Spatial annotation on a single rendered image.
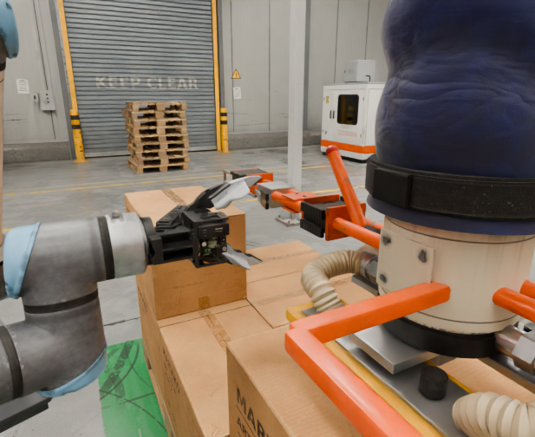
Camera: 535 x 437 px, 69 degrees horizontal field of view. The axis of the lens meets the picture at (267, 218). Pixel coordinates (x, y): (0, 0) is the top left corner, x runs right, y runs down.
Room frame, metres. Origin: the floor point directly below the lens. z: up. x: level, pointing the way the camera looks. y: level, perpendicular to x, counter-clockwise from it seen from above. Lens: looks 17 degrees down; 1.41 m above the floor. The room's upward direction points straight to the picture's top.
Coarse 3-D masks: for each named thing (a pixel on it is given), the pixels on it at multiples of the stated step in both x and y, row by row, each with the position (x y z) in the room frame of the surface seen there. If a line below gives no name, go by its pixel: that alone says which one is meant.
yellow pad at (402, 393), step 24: (288, 312) 0.54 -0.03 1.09; (312, 312) 0.52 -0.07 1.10; (360, 360) 0.41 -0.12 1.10; (384, 384) 0.37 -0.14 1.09; (408, 384) 0.37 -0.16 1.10; (432, 384) 0.34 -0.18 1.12; (456, 384) 0.37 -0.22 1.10; (408, 408) 0.34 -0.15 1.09; (432, 408) 0.33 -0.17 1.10; (432, 432) 0.31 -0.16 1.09; (456, 432) 0.30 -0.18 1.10
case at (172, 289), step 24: (144, 192) 1.92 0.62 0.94; (168, 192) 1.92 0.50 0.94; (192, 192) 1.92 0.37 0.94; (144, 216) 1.52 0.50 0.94; (240, 216) 1.55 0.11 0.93; (240, 240) 1.55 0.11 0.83; (168, 264) 1.41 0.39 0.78; (192, 264) 1.46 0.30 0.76; (216, 264) 1.50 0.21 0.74; (144, 288) 1.60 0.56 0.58; (168, 288) 1.41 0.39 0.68; (192, 288) 1.45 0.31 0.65; (216, 288) 1.50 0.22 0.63; (240, 288) 1.55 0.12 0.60; (168, 312) 1.40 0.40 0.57
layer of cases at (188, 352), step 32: (256, 256) 2.05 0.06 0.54; (288, 256) 2.05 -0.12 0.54; (320, 256) 2.05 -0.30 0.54; (256, 288) 1.67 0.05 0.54; (288, 288) 1.67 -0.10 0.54; (352, 288) 1.67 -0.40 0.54; (160, 320) 1.39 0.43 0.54; (192, 320) 1.39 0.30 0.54; (224, 320) 1.39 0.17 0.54; (256, 320) 1.39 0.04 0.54; (160, 352) 1.35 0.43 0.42; (192, 352) 1.18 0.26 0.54; (224, 352) 1.18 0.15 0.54; (160, 384) 1.42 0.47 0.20; (192, 384) 1.02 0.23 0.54; (224, 384) 1.02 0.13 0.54; (192, 416) 0.92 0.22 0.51; (224, 416) 0.89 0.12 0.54
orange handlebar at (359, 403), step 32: (288, 192) 0.85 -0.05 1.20; (352, 224) 0.60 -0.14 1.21; (416, 288) 0.38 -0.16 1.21; (448, 288) 0.38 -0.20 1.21; (320, 320) 0.32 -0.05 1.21; (352, 320) 0.32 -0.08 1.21; (384, 320) 0.34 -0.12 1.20; (288, 352) 0.29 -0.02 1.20; (320, 352) 0.27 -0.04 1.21; (320, 384) 0.25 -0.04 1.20; (352, 384) 0.23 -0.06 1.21; (352, 416) 0.21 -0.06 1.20; (384, 416) 0.20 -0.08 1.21
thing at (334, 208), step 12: (312, 204) 0.70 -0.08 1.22; (324, 204) 0.70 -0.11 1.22; (336, 204) 0.70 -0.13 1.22; (360, 204) 0.66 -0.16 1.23; (312, 216) 0.67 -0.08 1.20; (324, 216) 0.64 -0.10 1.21; (336, 216) 0.64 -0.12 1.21; (348, 216) 0.65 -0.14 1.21; (312, 228) 0.65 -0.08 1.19; (324, 228) 0.64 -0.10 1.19
